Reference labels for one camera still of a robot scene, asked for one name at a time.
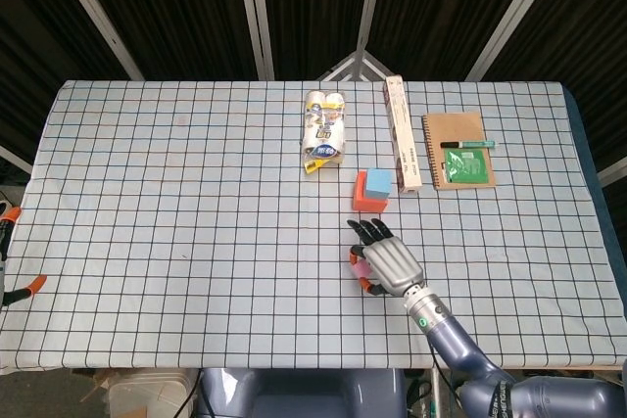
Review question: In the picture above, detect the green sachet packet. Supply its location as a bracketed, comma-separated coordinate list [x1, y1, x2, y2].
[443, 149, 490, 184]

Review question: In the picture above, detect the white metal frame post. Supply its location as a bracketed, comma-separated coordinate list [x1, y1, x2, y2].
[464, 0, 572, 81]
[0, 145, 34, 175]
[597, 157, 627, 187]
[233, 0, 275, 80]
[44, 0, 146, 81]
[353, 0, 388, 80]

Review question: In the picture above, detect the blue foam cube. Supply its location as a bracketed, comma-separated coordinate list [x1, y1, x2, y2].
[364, 167, 395, 200]

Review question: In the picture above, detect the white plastic bin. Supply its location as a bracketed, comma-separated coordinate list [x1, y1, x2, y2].
[108, 371, 197, 418]

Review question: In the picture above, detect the white metal table leg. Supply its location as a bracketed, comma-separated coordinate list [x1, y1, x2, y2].
[430, 367, 442, 418]

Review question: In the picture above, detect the dark blue table cover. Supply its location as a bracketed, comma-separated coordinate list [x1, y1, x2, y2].
[561, 86, 626, 262]

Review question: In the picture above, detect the checked light blue tablecloth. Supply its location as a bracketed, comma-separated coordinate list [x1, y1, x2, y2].
[0, 78, 627, 373]

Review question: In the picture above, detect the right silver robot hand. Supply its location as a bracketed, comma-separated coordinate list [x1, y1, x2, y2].
[346, 218, 423, 298]

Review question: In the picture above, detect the orange foam cube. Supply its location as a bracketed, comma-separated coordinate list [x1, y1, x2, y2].
[352, 170, 391, 213]

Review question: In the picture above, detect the green marker pen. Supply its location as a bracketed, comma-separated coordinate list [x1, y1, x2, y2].
[439, 139, 496, 150]

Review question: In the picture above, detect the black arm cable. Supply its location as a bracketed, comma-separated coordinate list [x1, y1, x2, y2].
[428, 337, 464, 390]

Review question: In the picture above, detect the triangular metal frame bracket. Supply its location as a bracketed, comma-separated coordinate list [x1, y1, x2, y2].
[316, 49, 394, 81]

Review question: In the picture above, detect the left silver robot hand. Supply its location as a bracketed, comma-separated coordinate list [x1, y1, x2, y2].
[0, 206, 48, 306]

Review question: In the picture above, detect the long white cardboard box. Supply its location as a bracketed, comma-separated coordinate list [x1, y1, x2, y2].
[382, 74, 423, 195]

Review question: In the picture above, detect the grey-blue robot torso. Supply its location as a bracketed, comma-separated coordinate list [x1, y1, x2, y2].
[198, 367, 408, 418]

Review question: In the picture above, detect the brown spiral notebook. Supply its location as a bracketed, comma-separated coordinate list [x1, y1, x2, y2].
[421, 112, 498, 192]

